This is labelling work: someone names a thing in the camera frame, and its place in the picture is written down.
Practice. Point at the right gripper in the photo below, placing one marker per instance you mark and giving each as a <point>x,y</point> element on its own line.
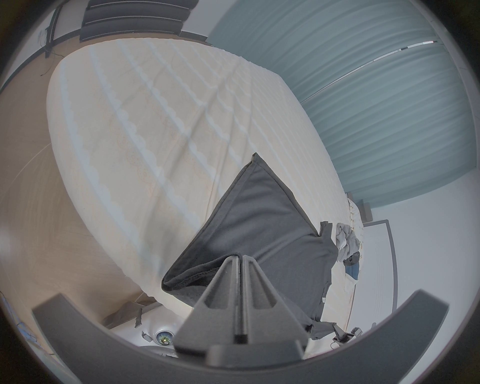
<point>352,335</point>

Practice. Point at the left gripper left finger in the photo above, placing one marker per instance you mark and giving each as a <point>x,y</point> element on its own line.
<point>213,318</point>

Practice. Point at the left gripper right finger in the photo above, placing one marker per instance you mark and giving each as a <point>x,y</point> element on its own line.
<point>270,318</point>

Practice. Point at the black T-shirt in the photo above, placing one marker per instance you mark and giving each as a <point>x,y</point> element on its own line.
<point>262,225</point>

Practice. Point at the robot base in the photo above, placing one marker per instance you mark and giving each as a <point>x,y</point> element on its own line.
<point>150,333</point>

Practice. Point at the bed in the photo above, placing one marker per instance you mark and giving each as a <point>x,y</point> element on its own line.
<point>150,150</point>

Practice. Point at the dark blue garment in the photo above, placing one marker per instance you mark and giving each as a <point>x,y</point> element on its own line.
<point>352,272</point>

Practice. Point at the black shiny garment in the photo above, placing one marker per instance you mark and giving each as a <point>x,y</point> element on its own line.
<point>352,259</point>

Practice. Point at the grey garment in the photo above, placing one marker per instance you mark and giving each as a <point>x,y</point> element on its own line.
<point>347,240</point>

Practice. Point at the white printed pillow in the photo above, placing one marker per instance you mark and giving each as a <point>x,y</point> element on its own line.
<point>354,213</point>

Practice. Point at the grey bedside table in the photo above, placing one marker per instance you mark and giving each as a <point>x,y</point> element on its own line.
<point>362,208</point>

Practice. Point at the blue-green curtain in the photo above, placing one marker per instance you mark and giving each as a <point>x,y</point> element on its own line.
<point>356,112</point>

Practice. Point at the black chest of drawers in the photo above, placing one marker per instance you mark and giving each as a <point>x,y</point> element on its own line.
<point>131,18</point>

